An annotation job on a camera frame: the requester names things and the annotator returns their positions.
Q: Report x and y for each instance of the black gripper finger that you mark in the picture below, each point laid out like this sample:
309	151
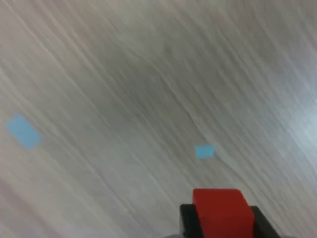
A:
266	226
189	221

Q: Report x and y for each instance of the small red cube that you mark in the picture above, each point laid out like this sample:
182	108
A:
223	213

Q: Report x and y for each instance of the blue tape mark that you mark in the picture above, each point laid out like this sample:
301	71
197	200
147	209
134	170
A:
204	151
24	131

